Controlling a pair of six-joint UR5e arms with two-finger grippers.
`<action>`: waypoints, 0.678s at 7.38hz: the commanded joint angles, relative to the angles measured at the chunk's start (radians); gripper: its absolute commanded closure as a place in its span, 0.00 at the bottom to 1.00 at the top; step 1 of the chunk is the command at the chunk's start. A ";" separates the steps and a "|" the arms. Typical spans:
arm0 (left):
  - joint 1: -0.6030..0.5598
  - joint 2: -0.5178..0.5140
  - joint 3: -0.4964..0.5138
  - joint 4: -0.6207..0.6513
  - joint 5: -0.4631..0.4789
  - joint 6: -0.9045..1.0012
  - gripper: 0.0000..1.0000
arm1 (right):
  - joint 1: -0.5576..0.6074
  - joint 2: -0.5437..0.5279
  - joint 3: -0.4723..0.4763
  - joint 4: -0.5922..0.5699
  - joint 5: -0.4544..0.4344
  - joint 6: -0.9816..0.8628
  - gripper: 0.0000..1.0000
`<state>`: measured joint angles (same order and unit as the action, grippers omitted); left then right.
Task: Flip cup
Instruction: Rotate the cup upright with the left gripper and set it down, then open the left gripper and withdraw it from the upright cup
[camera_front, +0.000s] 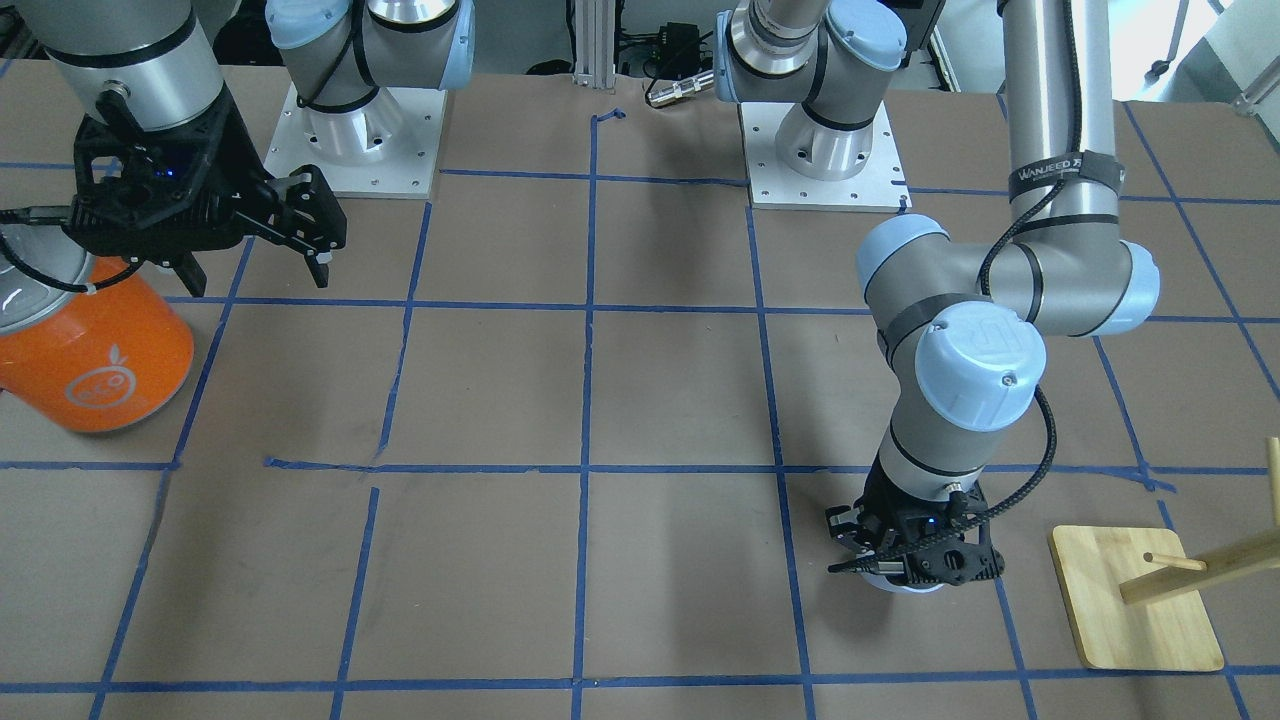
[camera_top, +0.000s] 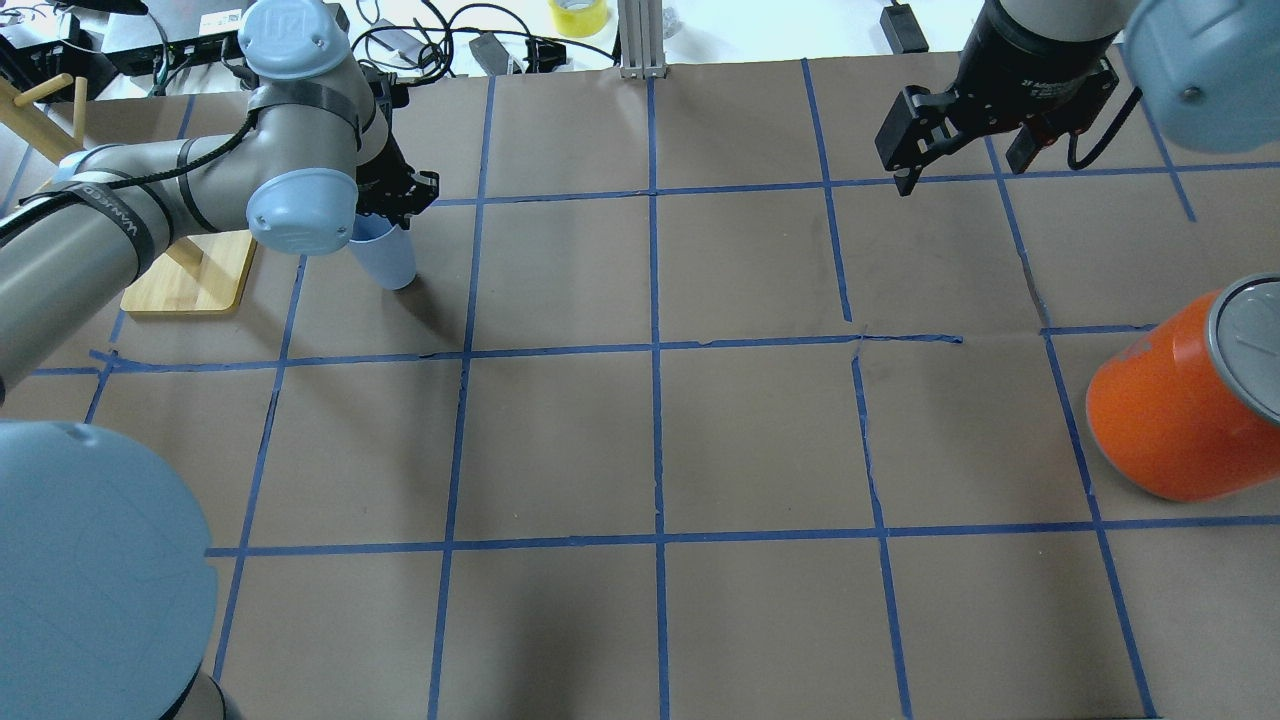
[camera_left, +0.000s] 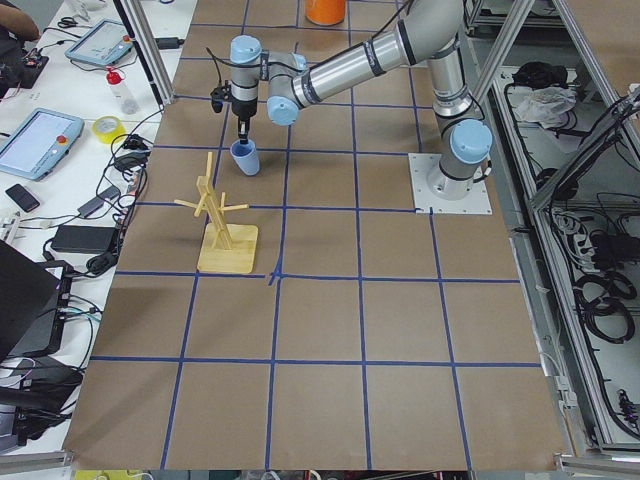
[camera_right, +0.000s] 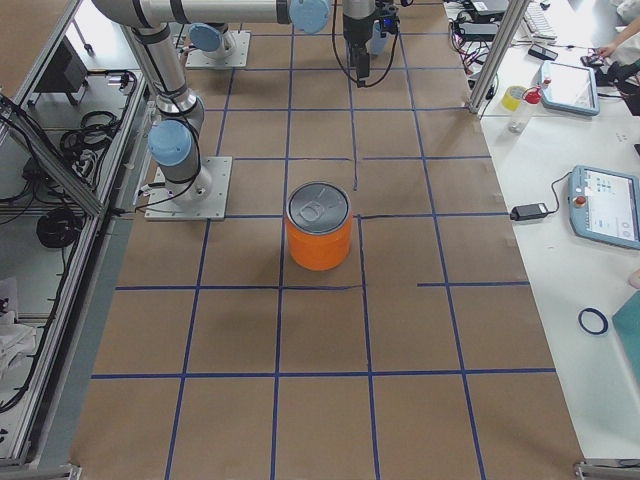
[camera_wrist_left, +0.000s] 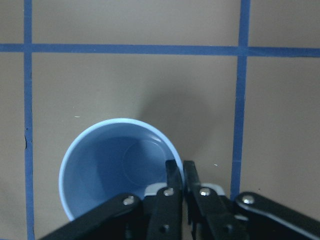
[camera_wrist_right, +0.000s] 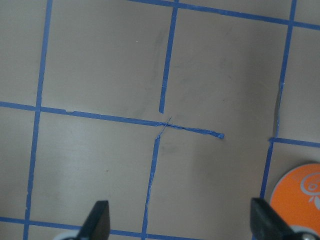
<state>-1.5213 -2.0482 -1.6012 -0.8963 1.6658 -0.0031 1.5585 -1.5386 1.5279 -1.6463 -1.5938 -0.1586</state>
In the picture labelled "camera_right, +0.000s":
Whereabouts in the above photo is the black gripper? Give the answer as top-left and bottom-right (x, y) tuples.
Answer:
(342, 0), (399, 88)

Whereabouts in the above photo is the light blue plastic cup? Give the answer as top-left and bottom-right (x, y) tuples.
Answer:
(369, 21), (388, 56)

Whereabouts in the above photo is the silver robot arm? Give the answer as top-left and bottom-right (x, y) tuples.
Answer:
(94, 1), (399, 221)

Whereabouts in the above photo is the yellow tape roll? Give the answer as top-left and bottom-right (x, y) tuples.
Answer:
(501, 85), (527, 112)

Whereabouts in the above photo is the orange can with grey lid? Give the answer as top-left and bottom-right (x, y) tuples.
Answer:
(286, 181), (353, 271)

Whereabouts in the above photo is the black smartphone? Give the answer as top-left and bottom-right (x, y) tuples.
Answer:
(527, 44), (558, 61)

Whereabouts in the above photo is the red capped squeeze bottle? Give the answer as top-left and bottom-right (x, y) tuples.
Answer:
(508, 78), (551, 134)

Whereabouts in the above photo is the far blue teach pendant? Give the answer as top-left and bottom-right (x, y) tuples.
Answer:
(538, 60), (600, 116)

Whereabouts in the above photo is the blue teach pendant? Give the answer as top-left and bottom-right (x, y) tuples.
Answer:
(538, 60), (600, 116)
(568, 165), (639, 250)

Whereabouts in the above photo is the small black power adapter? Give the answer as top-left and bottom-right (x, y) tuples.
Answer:
(509, 203), (550, 221)

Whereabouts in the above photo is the near blue teach pendant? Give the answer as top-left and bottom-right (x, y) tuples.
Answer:
(568, 165), (639, 250)

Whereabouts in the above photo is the white crumpled cloth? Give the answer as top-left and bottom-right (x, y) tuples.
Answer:
(0, 277), (37, 381)

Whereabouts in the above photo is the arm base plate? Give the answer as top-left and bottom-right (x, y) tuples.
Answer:
(144, 156), (233, 221)
(186, 24), (251, 70)

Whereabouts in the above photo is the aluminium frame post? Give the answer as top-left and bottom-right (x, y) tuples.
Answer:
(467, 0), (529, 113)

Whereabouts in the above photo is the blue tape ring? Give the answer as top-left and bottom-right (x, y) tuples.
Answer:
(578, 308), (609, 336)

